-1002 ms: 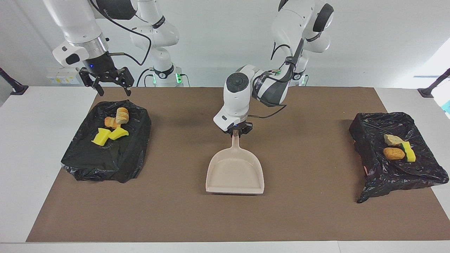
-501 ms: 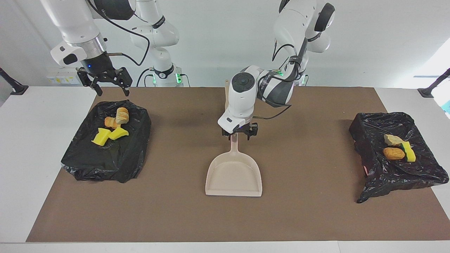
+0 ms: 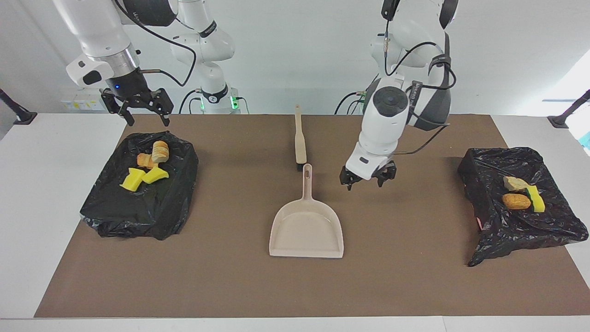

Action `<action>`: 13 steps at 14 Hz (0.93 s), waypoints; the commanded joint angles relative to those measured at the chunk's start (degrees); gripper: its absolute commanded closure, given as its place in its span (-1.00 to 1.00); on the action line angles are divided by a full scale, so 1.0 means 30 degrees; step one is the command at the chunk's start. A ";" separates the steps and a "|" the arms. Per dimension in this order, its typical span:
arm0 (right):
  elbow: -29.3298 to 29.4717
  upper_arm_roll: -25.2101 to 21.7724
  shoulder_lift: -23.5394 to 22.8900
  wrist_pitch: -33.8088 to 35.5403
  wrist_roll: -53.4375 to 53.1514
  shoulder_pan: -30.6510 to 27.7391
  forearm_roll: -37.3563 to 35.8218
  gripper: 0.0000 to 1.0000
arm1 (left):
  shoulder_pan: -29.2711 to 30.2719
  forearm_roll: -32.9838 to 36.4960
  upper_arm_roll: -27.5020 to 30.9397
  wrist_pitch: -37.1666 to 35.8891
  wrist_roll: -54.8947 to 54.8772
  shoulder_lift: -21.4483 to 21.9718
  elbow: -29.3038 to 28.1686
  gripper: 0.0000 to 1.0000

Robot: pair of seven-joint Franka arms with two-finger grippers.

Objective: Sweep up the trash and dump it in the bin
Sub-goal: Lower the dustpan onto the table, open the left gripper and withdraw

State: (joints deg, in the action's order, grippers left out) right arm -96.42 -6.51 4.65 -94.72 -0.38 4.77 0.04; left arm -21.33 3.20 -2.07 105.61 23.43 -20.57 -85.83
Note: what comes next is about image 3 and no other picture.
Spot yellow sponge with green layer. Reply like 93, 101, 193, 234
527, 185, 546, 213

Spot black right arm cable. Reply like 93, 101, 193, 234
113, 0, 198, 88

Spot beige plastic dustpan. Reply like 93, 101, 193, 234
269, 164, 344, 259

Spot black bag over pink bin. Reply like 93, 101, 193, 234
457, 147, 590, 267

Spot black base cable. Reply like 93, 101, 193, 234
179, 89, 203, 114
334, 90, 369, 115

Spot beige hand brush black bristles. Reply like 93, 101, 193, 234
295, 105, 307, 171

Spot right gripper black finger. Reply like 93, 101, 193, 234
150, 89, 175, 127
100, 89, 135, 127

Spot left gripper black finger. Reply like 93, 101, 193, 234
340, 166, 356, 191
376, 161, 397, 188

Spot white wall outlet box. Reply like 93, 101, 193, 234
61, 95, 104, 111

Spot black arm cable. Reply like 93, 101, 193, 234
383, 18, 458, 155
113, 0, 198, 88

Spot black right base cable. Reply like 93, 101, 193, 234
179, 89, 203, 114

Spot black camera stand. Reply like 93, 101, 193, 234
0, 89, 37, 125
548, 90, 590, 129

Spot large brown table mat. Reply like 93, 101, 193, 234
35, 114, 590, 319

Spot yellow sponge piece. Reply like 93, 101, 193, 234
142, 166, 170, 184
120, 167, 147, 192

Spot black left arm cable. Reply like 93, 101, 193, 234
383, 18, 458, 155

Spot black left base cable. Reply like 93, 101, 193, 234
334, 90, 369, 115

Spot black bag covered bin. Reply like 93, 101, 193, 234
80, 131, 200, 241

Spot pale bread piece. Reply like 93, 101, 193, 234
503, 176, 530, 191

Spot brown bread bun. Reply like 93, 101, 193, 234
501, 193, 532, 211

